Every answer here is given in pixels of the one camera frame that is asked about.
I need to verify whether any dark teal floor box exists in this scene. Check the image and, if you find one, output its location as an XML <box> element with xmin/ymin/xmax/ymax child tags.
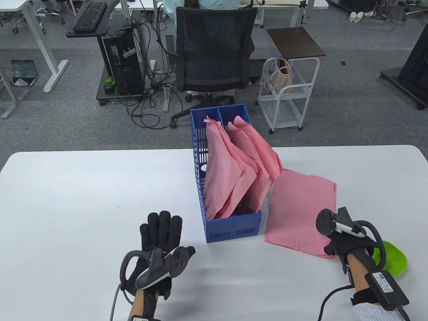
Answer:
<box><xmin>10</xmin><ymin>60</ymin><xmax>38</xmax><ymax>86</ymax></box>

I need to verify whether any person's right hand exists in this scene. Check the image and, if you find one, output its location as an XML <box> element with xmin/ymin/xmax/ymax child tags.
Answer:
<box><xmin>324</xmin><ymin>231</ymin><xmax>378</xmax><ymax>275</ymax></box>

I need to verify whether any beige handbag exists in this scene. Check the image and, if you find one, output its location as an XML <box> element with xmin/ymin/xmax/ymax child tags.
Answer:
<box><xmin>263</xmin><ymin>58</ymin><xmax>295</xmax><ymax>94</ymax></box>

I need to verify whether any person's right forearm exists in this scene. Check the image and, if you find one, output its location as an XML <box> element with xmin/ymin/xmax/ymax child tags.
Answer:
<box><xmin>346</xmin><ymin>249</ymin><xmax>407</xmax><ymax>321</ymax></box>

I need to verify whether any black cable tangle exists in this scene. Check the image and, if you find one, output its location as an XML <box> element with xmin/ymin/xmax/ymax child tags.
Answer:
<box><xmin>115</xmin><ymin>13</ymin><xmax>184</xmax><ymax>129</ymax></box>

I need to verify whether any green plastic bowl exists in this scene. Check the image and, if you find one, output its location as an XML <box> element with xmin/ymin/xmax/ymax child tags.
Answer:
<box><xmin>372</xmin><ymin>241</ymin><xmax>408</xmax><ymax>276</ymax></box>

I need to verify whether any person's left forearm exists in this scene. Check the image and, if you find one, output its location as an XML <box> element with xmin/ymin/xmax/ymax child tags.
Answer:
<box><xmin>127</xmin><ymin>289</ymin><xmax>157</xmax><ymax>321</ymax></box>

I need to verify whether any white rolling cart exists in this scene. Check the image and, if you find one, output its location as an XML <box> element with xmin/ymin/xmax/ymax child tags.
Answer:
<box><xmin>257</xmin><ymin>58</ymin><xmax>320</xmax><ymax>134</ymax></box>

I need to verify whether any black keyboard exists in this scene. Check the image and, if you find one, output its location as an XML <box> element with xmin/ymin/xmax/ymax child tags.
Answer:
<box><xmin>73</xmin><ymin>1</ymin><xmax>108</xmax><ymax>33</ymax></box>

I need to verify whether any black glove cable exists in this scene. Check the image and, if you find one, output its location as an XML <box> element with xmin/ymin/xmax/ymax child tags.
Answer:
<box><xmin>317</xmin><ymin>285</ymin><xmax>355</xmax><ymax>321</ymax></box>

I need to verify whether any white desk frame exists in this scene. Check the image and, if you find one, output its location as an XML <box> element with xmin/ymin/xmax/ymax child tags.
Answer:
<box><xmin>0</xmin><ymin>67</ymin><xmax>16</xmax><ymax>119</ymax></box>

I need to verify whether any black wrist strap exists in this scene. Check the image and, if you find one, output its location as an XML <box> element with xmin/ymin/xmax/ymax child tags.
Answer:
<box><xmin>349</xmin><ymin>287</ymin><xmax>380</xmax><ymax>306</ymax></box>

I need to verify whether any black handheld controller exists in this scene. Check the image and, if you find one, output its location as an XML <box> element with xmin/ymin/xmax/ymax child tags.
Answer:
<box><xmin>120</xmin><ymin>247</ymin><xmax>188</xmax><ymax>295</ymax></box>
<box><xmin>316</xmin><ymin>207</ymin><xmax>387</xmax><ymax>271</ymax></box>

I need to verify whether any black mesh office chair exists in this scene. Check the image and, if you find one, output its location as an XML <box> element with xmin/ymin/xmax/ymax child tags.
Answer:
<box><xmin>166</xmin><ymin>7</ymin><xmax>258</xmax><ymax>129</ymax></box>

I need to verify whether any person's left hand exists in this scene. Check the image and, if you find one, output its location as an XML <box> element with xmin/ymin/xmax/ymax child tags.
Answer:
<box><xmin>140</xmin><ymin>211</ymin><xmax>196</xmax><ymax>300</ymax></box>

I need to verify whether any black computer tower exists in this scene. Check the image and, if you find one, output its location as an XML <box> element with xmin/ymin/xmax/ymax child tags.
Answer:
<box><xmin>102</xmin><ymin>32</ymin><xmax>145</xmax><ymax>96</ymax></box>

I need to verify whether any pink paper stack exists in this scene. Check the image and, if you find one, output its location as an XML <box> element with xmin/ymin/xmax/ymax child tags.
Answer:
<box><xmin>217</xmin><ymin>124</ymin><xmax>259</xmax><ymax>218</ymax></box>
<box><xmin>204</xmin><ymin>116</ymin><xmax>244</xmax><ymax>221</ymax></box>
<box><xmin>264</xmin><ymin>168</ymin><xmax>337</xmax><ymax>259</ymax></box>
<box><xmin>227</xmin><ymin>116</ymin><xmax>283</xmax><ymax>213</ymax></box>

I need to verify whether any blue plastic file holder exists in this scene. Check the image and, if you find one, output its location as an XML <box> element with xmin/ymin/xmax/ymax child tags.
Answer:
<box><xmin>190</xmin><ymin>104</ymin><xmax>262</xmax><ymax>243</ymax></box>

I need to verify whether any grey braided cable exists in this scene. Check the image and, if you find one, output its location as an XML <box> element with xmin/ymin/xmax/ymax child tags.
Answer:
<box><xmin>110</xmin><ymin>284</ymin><xmax>124</xmax><ymax>321</ymax></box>

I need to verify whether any black computer cart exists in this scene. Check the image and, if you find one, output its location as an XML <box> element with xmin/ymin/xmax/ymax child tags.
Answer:
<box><xmin>66</xmin><ymin>0</ymin><xmax>149</xmax><ymax>106</ymax></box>

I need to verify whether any black floor stand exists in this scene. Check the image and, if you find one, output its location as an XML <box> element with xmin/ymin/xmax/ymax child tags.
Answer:
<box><xmin>380</xmin><ymin>23</ymin><xmax>428</xmax><ymax>110</ymax></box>

